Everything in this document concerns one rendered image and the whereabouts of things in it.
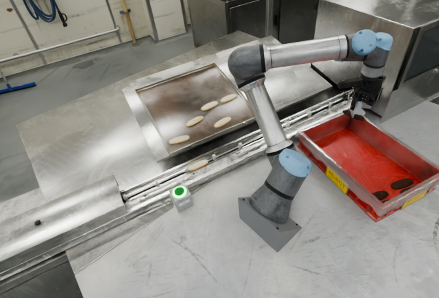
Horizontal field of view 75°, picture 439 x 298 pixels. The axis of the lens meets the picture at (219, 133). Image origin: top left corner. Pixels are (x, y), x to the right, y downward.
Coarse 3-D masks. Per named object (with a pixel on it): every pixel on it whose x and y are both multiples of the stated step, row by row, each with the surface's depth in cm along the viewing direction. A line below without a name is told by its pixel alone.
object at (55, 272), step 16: (32, 192) 131; (0, 208) 126; (16, 208) 125; (32, 208) 124; (64, 256) 109; (32, 272) 105; (48, 272) 110; (64, 272) 114; (0, 288) 102; (16, 288) 106; (32, 288) 110; (48, 288) 115; (64, 288) 119
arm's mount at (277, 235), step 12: (240, 204) 103; (240, 216) 109; (252, 216) 100; (264, 216) 97; (252, 228) 106; (264, 228) 98; (276, 228) 93; (288, 228) 98; (300, 228) 104; (276, 240) 95; (288, 240) 101
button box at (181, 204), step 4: (184, 184) 116; (172, 188) 115; (188, 192) 113; (172, 196) 112; (184, 196) 112; (188, 196) 112; (172, 200) 114; (176, 200) 111; (180, 200) 111; (184, 200) 112; (188, 200) 113; (192, 200) 115; (176, 204) 111; (180, 204) 112; (184, 204) 113; (188, 204) 115; (192, 204) 116; (176, 208) 113; (180, 208) 114; (184, 208) 115
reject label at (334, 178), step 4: (328, 168) 118; (328, 172) 119; (332, 172) 116; (328, 176) 120; (332, 176) 117; (336, 176) 115; (332, 180) 118; (336, 180) 115; (340, 180) 113; (336, 184) 116; (340, 184) 114; (340, 188) 115; (344, 188) 112; (344, 192) 113; (416, 196) 105; (420, 196) 107; (412, 200) 106; (416, 200) 108; (404, 204) 104; (408, 204) 106
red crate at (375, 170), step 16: (320, 144) 136; (336, 144) 135; (352, 144) 134; (368, 144) 133; (336, 160) 127; (352, 160) 127; (368, 160) 126; (384, 160) 125; (368, 176) 119; (384, 176) 118; (400, 176) 118; (416, 176) 117; (352, 192) 111; (368, 208) 105; (400, 208) 106
